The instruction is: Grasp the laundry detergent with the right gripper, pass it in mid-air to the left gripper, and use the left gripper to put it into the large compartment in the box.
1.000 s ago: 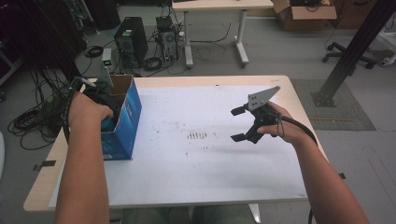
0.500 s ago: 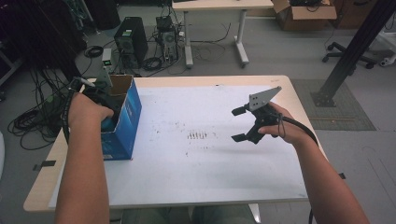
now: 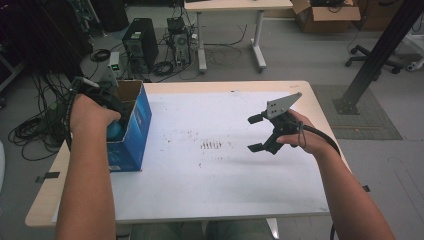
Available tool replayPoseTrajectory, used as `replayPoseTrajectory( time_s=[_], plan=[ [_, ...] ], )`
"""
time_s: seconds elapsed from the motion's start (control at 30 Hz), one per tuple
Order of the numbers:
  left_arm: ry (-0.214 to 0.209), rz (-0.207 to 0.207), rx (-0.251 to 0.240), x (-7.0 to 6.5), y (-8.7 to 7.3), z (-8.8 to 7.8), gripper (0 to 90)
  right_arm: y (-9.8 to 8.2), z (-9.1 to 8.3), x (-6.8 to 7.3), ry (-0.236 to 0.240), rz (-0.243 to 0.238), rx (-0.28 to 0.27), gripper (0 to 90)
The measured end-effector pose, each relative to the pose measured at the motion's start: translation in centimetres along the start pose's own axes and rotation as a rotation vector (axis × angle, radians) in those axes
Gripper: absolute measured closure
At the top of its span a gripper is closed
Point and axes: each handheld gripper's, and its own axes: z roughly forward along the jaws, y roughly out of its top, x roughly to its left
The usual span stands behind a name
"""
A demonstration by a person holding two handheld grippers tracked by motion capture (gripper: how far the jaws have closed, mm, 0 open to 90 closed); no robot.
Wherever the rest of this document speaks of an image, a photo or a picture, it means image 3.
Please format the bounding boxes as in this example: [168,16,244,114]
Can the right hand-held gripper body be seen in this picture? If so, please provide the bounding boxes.
[261,92,304,156]

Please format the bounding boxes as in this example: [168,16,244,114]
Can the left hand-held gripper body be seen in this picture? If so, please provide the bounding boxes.
[71,76,133,118]

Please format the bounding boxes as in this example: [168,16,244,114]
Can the teal round ball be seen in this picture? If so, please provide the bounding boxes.
[106,120,129,142]

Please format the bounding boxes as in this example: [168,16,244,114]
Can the blue cardboard box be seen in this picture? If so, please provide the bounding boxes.
[105,79,153,173]

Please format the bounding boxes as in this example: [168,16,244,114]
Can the person's left hand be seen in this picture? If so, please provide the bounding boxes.
[69,94,122,136]

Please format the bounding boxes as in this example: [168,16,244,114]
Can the person's right hand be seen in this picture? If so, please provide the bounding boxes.
[275,109,329,157]

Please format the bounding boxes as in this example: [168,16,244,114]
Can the white device with green light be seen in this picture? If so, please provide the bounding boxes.
[99,51,122,88]

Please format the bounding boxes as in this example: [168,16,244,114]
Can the black computer tower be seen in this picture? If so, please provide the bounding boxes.
[121,17,160,74]

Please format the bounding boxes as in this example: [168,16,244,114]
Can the dark curtain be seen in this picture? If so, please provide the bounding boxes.
[0,0,95,78]

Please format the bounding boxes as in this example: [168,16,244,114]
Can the grey floor mat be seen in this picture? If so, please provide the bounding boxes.
[311,84,404,141]

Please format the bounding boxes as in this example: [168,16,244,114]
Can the small open computer case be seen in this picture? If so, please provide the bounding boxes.
[166,16,193,68]

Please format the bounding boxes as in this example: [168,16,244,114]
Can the black tape strip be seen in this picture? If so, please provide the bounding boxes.
[34,171,61,184]

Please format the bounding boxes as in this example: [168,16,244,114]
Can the black office chair base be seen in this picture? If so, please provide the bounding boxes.
[344,44,404,75]

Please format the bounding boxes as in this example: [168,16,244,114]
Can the white-legged wooden desk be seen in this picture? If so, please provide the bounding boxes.
[183,0,294,74]

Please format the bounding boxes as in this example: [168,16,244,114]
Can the open cardboard box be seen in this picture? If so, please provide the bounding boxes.
[290,0,362,34]

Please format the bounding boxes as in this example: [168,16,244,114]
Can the black metal stand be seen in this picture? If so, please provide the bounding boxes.
[331,0,424,116]

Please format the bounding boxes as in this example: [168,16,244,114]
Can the coiled black cable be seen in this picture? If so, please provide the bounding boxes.
[89,48,112,63]

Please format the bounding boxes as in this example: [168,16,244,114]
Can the right hand-held gripper black cable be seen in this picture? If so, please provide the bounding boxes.
[297,120,342,240]

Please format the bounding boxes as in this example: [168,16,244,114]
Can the hand-held gripper black cable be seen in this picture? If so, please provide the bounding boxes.
[63,85,79,151]
[297,120,342,240]

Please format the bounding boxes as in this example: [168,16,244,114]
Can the left hand-held gripper black cable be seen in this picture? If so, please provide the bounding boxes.
[63,85,79,151]

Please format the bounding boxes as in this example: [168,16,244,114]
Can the bundle of black floor cables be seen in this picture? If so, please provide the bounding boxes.
[8,73,73,162]

